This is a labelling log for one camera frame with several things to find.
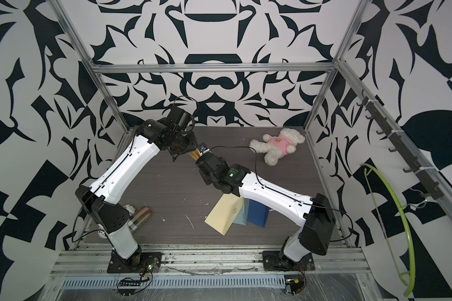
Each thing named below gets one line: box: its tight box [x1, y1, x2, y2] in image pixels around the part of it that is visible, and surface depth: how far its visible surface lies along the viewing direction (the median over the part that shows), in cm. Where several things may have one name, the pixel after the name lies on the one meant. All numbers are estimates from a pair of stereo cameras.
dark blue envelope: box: [247, 198, 271, 228], surface depth 87 cm
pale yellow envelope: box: [204, 192, 245, 236], surface depth 89 cm
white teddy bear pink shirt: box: [249, 127, 306, 167], surface depth 104 cm
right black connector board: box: [283, 274, 304, 296], surface depth 73 cm
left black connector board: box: [117, 279, 142, 296], surface depth 74 cm
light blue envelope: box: [232, 197, 250, 226], surface depth 87 cm
